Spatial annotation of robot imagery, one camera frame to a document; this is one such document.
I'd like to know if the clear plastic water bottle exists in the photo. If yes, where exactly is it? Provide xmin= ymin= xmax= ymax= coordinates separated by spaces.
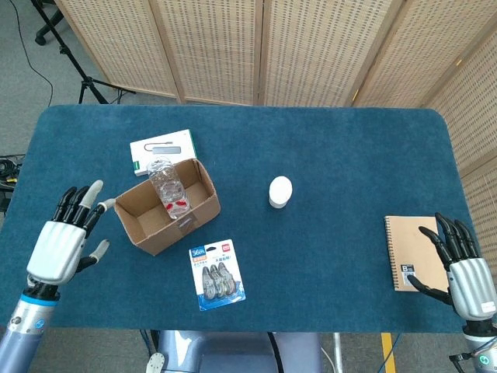
xmin=146 ymin=155 xmax=191 ymax=221

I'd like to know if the black cable bundle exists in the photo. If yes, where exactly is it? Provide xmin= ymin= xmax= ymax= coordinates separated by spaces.
xmin=0 ymin=154 xmax=25 ymax=213

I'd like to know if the blue blister pack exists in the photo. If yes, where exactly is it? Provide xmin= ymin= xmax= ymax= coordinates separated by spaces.
xmin=188 ymin=239 xmax=247 ymax=312

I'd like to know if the small white round jar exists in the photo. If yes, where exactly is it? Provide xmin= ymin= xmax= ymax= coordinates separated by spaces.
xmin=268 ymin=176 xmax=294 ymax=210

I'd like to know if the metal table leg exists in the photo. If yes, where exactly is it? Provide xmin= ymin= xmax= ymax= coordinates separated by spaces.
xmin=332 ymin=333 xmax=344 ymax=373

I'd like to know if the black chair base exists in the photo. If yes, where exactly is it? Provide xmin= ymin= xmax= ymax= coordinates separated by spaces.
xmin=34 ymin=9 xmax=65 ymax=47

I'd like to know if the thin blue cable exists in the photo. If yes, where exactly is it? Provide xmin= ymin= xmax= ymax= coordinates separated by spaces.
xmin=388 ymin=333 xmax=401 ymax=373

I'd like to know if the woven wooden folding screen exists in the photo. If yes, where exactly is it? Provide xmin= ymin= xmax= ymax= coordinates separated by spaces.
xmin=54 ymin=0 xmax=497 ymax=273

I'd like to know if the blue-grey robot torso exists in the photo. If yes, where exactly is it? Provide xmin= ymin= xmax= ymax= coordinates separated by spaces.
xmin=145 ymin=329 xmax=324 ymax=373

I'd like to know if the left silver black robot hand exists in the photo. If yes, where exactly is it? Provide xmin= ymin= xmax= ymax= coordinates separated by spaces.
xmin=26 ymin=180 xmax=116 ymax=287

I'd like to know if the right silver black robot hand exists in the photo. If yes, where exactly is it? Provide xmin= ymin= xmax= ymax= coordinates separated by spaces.
xmin=406 ymin=212 xmax=497 ymax=322

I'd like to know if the open brown cardboard box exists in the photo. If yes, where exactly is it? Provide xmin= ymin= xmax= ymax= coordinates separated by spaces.
xmin=113 ymin=156 xmax=221 ymax=256

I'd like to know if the white USB hub box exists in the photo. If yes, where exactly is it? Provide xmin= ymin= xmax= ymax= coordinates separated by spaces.
xmin=129 ymin=129 xmax=198 ymax=177

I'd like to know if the brown spiral notebook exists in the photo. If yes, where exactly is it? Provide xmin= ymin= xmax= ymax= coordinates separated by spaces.
xmin=384 ymin=215 xmax=451 ymax=293

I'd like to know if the black tripod stand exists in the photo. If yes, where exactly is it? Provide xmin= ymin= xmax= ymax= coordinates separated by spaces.
xmin=30 ymin=0 xmax=137 ymax=105

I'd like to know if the thick black torso cable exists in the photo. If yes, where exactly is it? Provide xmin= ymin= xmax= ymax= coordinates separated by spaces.
xmin=267 ymin=332 xmax=283 ymax=373

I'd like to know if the thin black floor cable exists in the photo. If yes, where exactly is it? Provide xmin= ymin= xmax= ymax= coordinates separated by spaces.
xmin=7 ymin=0 xmax=54 ymax=108

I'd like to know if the blue felt table mat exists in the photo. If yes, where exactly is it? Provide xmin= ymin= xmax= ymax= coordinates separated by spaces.
xmin=0 ymin=104 xmax=486 ymax=334

